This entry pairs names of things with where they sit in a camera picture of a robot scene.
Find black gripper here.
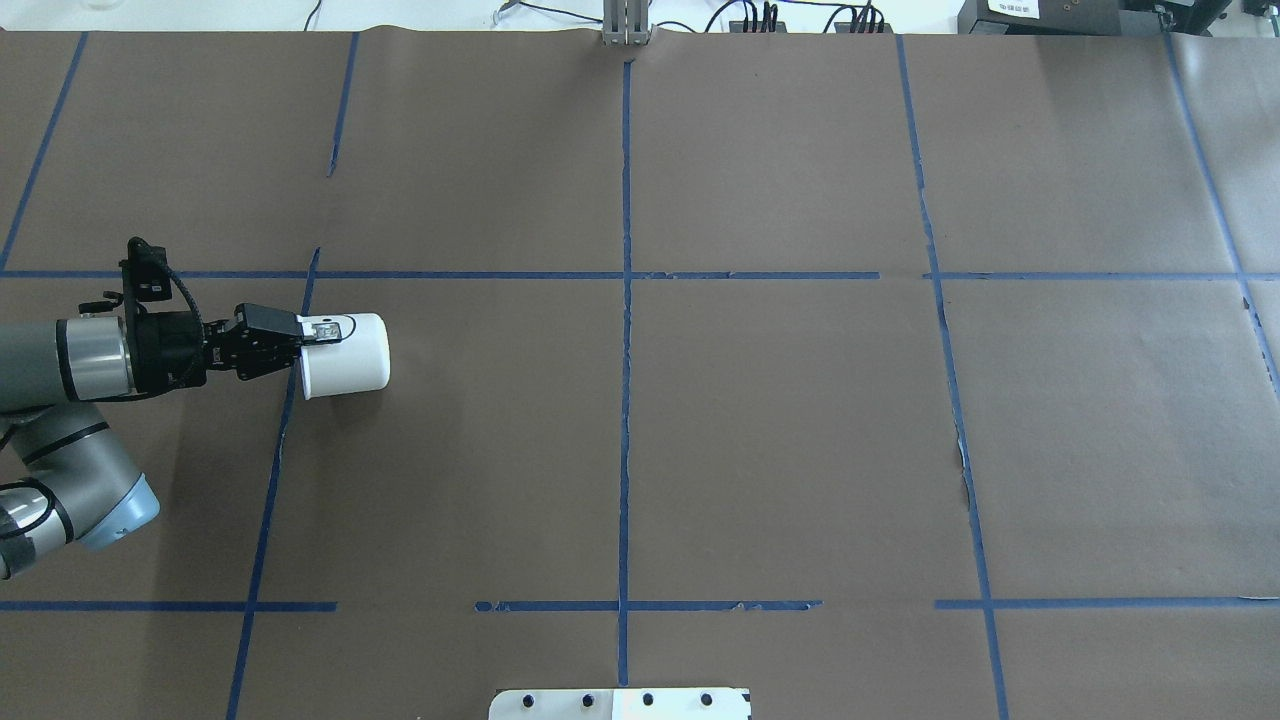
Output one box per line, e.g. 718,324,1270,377
132,304,303,393

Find white smiley face mug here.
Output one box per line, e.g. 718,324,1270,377
297,313,390,400

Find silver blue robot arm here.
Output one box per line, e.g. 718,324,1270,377
1,304,307,580

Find black device with label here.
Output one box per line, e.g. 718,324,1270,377
956,0,1231,37

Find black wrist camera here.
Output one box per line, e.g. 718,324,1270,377
119,236,173,304

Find grey aluminium frame post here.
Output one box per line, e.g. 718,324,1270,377
602,0,652,47

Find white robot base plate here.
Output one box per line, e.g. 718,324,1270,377
488,687,753,719

